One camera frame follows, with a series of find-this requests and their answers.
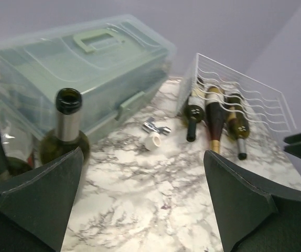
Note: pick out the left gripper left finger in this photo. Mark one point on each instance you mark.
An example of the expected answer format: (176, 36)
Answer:
(35, 206)

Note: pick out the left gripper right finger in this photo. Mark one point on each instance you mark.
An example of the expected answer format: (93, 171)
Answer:
(253, 213)

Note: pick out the dark green bottle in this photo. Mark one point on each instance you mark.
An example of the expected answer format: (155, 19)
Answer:
(66, 136)

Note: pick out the green bottle silver foil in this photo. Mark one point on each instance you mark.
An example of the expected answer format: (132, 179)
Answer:
(237, 125)

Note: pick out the red wine bottle gold foil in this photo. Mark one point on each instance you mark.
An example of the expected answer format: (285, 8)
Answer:
(215, 116)

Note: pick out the dark bottle bottom left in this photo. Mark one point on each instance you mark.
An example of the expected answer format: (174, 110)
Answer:
(195, 109)

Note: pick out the chrome white bottle stopper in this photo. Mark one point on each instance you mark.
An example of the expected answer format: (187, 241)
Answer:
(153, 141)

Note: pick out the green plastic toolbox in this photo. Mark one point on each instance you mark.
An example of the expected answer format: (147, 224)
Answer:
(116, 63)

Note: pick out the white wire wine rack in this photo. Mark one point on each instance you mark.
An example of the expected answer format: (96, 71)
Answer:
(260, 102)

